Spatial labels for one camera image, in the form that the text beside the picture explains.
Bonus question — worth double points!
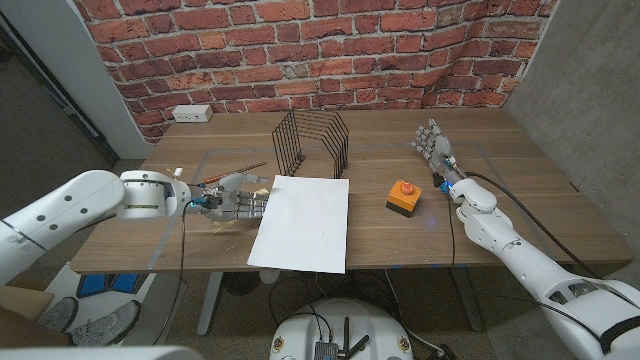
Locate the black floor plug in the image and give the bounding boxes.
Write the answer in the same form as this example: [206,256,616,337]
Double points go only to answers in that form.
[424,343,459,360]

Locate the tan cardboard box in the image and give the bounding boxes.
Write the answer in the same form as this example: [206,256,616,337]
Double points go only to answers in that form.
[0,284,55,321]

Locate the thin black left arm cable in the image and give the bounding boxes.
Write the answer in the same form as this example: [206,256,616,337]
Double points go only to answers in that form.
[153,198,221,346]

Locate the printed red brick backdrop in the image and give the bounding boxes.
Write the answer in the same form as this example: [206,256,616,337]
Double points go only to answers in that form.
[72,0,559,145]

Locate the black router with antennas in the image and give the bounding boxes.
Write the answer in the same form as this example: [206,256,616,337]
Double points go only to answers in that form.
[313,316,371,360]

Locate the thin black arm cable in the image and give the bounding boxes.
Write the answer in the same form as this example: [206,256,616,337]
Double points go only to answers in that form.
[153,198,221,346]
[443,189,604,346]

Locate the orange emergency stop button box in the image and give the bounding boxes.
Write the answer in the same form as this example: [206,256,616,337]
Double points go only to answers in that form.
[385,179,423,218]

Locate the grey sneaker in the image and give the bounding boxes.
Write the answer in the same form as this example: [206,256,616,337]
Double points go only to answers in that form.
[37,296,80,334]
[67,299,142,347]

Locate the black wire file holder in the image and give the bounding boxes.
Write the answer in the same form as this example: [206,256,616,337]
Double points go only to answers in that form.
[271,109,350,180]

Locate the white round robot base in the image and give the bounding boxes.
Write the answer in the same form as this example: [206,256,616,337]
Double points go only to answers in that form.
[268,298,415,360]

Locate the red-brown pen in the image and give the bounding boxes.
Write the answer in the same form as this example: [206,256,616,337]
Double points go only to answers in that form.
[203,161,268,185]

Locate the white paper file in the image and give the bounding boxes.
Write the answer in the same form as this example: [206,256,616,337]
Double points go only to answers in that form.
[246,174,350,275]

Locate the white floor mat blue shapes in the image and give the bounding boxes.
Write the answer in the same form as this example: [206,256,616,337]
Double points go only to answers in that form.
[44,262,187,347]

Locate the white table leg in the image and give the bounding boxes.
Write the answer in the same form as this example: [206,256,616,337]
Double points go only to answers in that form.
[196,271,225,337]

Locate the black floor cable loop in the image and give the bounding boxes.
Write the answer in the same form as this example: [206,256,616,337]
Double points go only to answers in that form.
[267,274,335,331]

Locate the white floor cable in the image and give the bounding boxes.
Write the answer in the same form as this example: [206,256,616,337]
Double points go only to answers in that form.
[383,268,444,355]

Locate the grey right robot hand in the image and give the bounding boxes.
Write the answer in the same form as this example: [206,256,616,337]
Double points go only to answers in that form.
[410,118,469,187]

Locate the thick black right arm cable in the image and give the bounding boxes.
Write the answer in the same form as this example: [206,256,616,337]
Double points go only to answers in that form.
[463,171,599,279]

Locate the brown trouser leg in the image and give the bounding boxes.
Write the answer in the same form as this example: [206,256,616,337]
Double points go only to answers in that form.
[0,307,71,349]

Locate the dark round floor object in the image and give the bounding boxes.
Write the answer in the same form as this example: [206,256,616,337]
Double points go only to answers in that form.
[222,272,261,297]

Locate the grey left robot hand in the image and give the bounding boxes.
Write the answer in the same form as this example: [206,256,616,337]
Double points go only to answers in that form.
[202,172,271,224]

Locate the grey table leg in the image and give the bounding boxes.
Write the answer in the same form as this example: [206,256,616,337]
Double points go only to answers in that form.
[452,266,485,333]

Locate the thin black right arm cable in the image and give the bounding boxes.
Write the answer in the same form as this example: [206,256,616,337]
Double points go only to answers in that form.
[443,189,604,346]

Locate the gold plastic wrap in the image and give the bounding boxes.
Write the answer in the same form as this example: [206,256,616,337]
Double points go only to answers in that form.
[212,187,272,235]

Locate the white power strip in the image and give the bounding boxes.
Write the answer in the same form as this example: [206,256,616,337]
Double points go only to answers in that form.
[172,104,214,124]

